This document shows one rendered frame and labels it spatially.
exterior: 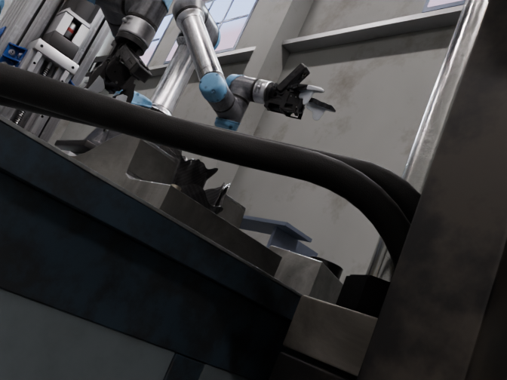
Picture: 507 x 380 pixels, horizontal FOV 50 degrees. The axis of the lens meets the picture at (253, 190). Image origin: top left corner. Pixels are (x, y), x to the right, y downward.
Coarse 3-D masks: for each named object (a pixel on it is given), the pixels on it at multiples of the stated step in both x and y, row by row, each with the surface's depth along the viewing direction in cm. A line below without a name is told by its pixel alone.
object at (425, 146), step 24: (480, 0) 70; (456, 24) 72; (480, 24) 68; (456, 48) 68; (456, 72) 67; (432, 96) 68; (432, 120) 66; (432, 144) 64; (408, 168) 65; (384, 264) 61; (360, 288) 59; (384, 288) 58
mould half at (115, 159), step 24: (120, 144) 86; (144, 144) 84; (96, 168) 88; (120, 168) 83; (144, 168) 84; (168, 168) 87; (144, 192) 76; (168, 192) 73; (192, 216) 76; (216, 216) 79; (240, 216) 99; (216, 240) 79; (240, 240) 83; (264, 264) 87
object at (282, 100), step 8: (272, 88) 170; (288, 88) 167; (272, 96) 170; (280, 96) 169; (288, 96) 166; (296, 96) 165; (264, 104) 170; (272, 104) 171; (280, 104) 166; (288, 104) 165; (296, 104) 164; (280, 112) 171; (288, 112) 172; (296, 112) 166
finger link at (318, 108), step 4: (312, 100) 170; (316, 100) 170; (308, 104) 171; (312, 104) 171; (316, 104) 170; (320, 104) 171; (324, 104) 171; (308, 108) 171; (312, 108) 171; (316, 108) 171; (320, 108) 171; (324, 108) 171; (328, 108) 171; (332, 108) 171; (312, 112) 171; (316, 112) 171; (320, 112) 171; (312, 116) 171; (316, 116) 171; (320, 116) 171; (316, 120) 171
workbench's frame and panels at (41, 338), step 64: (0, 128) 45; (0, 192) 47; (64, 192) 49; (0, 256) 47; (64, 256) 52; (128, 256) 56; (192, 256) 60; (0, 320) 48; (64, 320) 52; (128, 320) 57; (192, 320) 63; (256, 320) 71
